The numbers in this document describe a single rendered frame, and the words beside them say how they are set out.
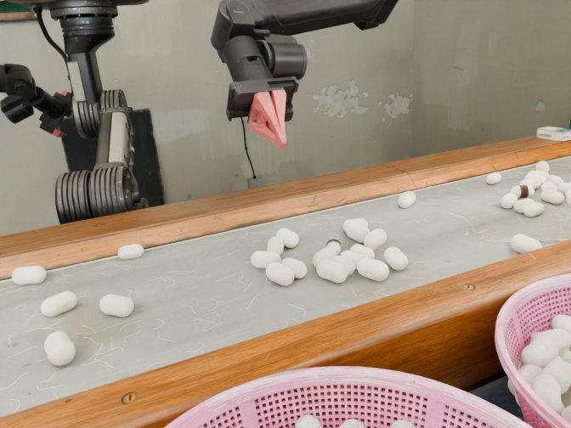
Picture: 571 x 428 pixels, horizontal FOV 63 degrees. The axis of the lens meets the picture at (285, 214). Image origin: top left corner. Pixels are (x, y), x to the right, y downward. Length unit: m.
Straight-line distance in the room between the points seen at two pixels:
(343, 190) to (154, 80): 1.92
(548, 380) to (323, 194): 0.46
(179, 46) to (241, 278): 2.14
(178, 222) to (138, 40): 1.96
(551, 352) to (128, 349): 0.36
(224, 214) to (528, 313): 0.42
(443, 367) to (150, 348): 0.26
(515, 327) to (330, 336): 0.16
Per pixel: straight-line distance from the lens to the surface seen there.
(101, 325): 0.50
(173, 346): 0.44
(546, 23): 2.45
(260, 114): 0.68
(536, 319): 0.47
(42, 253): 0.67
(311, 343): 0.38
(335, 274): 0.50
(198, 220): 0.68
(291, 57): 0.77
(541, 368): 0.43
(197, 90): 2.61
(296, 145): 2.81
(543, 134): 1.14
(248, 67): 0.71
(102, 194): 0.91
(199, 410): 0.33
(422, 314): 0.41
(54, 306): 0.53
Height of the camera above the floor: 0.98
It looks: 19 degrees down
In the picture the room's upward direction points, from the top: 4 degrees counter-clockwise
